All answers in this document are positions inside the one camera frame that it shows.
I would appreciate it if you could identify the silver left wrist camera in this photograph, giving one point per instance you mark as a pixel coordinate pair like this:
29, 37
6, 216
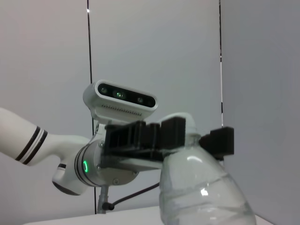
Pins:
117, 103

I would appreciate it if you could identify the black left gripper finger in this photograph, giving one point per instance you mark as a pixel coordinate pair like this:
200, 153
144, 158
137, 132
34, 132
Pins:
173, 132
221, 143

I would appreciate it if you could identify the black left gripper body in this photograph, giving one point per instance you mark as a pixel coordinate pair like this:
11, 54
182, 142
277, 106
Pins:
131, 140

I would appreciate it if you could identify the clear water bottle green label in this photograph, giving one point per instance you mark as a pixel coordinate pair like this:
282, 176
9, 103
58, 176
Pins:
199, 192

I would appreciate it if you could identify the white and silver left arm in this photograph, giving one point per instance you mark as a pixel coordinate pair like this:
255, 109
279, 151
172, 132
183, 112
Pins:
58, 145

